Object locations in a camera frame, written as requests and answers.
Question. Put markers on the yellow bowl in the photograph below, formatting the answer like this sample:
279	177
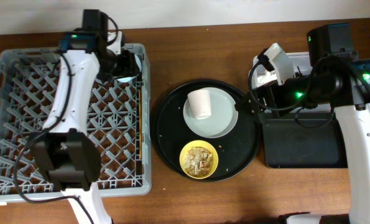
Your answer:
199	143

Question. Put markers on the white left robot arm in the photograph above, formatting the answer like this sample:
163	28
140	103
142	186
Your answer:
65	155

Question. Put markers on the round black serving tray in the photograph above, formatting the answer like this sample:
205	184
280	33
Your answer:
170	133

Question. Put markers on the black rectangular tray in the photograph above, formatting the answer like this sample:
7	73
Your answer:
311	144

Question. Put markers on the blue plastic cup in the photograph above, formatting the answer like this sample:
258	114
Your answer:
128	67

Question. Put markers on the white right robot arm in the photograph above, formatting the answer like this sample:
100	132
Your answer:
338	78

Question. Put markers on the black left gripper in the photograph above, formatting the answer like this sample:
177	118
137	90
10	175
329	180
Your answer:
126	66

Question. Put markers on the light grey plate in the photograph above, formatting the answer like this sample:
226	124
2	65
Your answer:
223	115

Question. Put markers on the grey plastic dishwasher rack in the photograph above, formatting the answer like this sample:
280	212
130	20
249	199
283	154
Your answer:
27	87

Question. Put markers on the clear plastic waste bin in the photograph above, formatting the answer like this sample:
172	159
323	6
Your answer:
301	63

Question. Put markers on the pink plastic cup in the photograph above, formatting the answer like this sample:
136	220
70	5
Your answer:
200	103

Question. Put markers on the food scraps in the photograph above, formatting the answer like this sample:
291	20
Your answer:
198	161

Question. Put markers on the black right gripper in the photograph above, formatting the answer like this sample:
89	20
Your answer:
260	96

